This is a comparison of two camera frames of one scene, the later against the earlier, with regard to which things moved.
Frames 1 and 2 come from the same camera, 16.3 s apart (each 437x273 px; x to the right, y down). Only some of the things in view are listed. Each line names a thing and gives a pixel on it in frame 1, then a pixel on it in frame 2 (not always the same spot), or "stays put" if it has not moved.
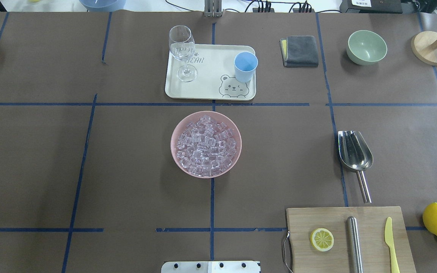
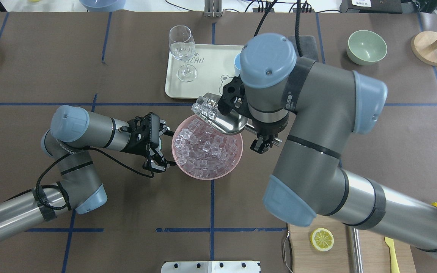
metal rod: [355, 244] stays put
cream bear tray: [216, 78] stays put
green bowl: [365, 47] stays put
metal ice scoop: [356, 156] -> [232, 123]
